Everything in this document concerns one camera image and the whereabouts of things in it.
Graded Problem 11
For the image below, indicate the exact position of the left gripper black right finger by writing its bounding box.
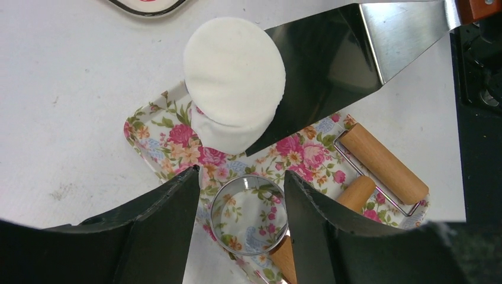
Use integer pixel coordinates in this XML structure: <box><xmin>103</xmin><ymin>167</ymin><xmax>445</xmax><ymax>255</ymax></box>
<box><xmin>284</xmin><ymin>171</ymin><xmax>467</xmax><ymax>283</ymax></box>

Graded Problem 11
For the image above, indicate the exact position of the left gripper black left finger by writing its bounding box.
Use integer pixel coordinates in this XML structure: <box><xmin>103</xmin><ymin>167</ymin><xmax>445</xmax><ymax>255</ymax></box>
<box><xmin>1</xmin><ymin>166</ymin><xmax>199</xmax><ymax>283</ymax></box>

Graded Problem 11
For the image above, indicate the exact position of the round metal cutter ring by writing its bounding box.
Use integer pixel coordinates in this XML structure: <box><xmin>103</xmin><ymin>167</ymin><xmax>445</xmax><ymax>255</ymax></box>
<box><xmin>209</xmin><ymin>175</ymin><xmax>290</xmax><ymax>257</ymax></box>

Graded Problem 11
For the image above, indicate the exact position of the floral pattern tray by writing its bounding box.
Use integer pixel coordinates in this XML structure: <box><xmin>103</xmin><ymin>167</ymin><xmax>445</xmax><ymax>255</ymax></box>
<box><xmin>123</xmin><ymin>80</ymin><xmax>430</xmax><ymax>284</ymax></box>

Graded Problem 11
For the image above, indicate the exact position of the leftover dough scrap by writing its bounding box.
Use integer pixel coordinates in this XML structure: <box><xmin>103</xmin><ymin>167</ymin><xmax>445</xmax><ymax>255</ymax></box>
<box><xmin>191</xmin><ymin>106</ymin><xmax>273</xmax><ymax>154</ymax></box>

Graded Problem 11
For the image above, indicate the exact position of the metal spatula wooden handle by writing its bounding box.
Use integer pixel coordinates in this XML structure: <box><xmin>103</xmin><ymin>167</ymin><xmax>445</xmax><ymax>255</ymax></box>
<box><xmin>246</xmin><ymin>1</ymin><xmax>501</xmax><ymax>156</ymax></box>

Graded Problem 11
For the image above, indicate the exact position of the white dough piece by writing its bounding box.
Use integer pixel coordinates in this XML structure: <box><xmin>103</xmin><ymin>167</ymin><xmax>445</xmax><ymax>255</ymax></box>
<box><xmin>183</xmin><ymin>17</ymin><xmax>286</xmax><ymax>127</ymax></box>

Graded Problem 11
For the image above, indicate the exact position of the strawberry pattern tray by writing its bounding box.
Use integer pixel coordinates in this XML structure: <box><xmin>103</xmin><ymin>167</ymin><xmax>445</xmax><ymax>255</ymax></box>
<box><xmin>108</xmin><ymin>0</ymin><xmax>186</xmax><ymax>18</ymax></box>

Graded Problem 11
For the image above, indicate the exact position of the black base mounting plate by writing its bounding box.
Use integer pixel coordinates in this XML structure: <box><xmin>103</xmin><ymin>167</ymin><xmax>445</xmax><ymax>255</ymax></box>
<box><xmin>449</xmin><ymin>15</ymin><xmax>502</xmax><ymax>284</ymax></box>

